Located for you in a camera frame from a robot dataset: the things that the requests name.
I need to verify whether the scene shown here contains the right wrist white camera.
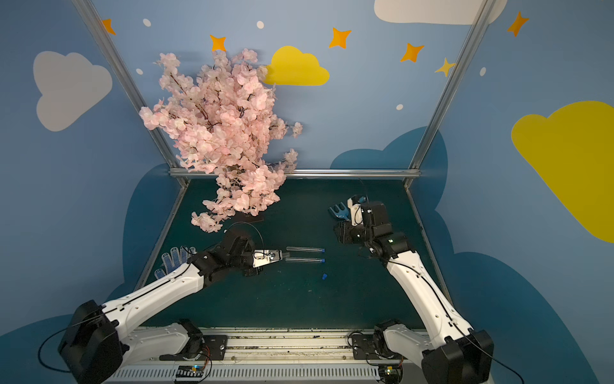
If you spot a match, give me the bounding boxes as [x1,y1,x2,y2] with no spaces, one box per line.
[347,195,367,227]

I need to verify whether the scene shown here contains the aluminium front rail bed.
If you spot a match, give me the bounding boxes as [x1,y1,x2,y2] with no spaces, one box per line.
[108,328,426,383]

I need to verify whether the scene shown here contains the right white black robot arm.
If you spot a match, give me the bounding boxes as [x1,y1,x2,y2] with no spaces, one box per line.
[329,198,494,383]

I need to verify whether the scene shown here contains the small circuit board right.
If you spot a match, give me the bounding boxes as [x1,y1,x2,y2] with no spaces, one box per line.
[377,365,403,384]

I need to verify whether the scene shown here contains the aluminium frame rail back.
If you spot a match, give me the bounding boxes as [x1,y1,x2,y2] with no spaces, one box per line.
[169,168,421,179]

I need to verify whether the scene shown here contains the small circuit board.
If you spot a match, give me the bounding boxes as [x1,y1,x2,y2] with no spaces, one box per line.
[174,365,207,382]
[377,365,403,384]

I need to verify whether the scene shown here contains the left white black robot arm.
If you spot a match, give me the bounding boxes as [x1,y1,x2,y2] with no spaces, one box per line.
[58,230,270,383]

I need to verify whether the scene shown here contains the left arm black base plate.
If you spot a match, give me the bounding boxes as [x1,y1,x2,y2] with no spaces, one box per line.
[159,334,228,361]

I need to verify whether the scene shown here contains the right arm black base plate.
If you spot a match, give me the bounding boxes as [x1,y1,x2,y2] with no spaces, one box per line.
[346,331,381,361]

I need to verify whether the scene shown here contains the blue garden fork wooden handle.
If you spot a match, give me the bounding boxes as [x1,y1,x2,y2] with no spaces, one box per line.
[329,203,351,221]

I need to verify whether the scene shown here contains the pink artificial cherry blossom tree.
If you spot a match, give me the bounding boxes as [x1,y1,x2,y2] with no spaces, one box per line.
[139,49,303,233]

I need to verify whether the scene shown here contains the small circuit board left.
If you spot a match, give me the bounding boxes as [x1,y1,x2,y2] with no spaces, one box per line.
[174,365,207,382]

